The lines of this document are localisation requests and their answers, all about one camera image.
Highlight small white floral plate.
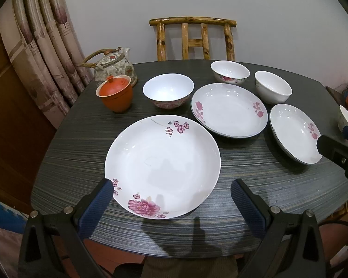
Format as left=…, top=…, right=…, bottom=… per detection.
left=270, top=104, right=322, bottom=165

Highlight plain white deep bowl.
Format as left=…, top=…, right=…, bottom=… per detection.
left=255, top=71, right=293, bottom=105

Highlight white plate pink flowers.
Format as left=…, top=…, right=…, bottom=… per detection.
left=190, top=83, right=268, bottom=139

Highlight large white peony plate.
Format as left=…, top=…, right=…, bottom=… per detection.
left=104, top=115, right=221, bottom=220

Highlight white bowl red flower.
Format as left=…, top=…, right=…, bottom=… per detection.
left=210, top=60, right=250, bottom=85

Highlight wide white pink-patterned bowl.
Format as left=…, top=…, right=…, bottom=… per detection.
left=142, top=73, right=194, bottom=110

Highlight small white cup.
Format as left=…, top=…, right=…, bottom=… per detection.
left=338, top=105, right=348, bottom=132

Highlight blue foam mat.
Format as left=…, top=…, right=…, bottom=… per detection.
left=0, top=202, right=27, bottom=234

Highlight brown wooden door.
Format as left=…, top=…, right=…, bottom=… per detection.
left=0, top=35, right=56, bottom=213

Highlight orange lidded tea cup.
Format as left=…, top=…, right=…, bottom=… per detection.
left=95, top=75, right=133, bottom=113

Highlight bamboo wooden chair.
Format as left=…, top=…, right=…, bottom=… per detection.
left=149, top=16, right=237, bottom=62

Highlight floral ceramic teapot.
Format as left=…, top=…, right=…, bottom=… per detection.
left=78, top=47, right=138, bottom=86

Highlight beige patterned curtain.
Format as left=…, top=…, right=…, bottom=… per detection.
left=0, top=0, right=93, bottom=128

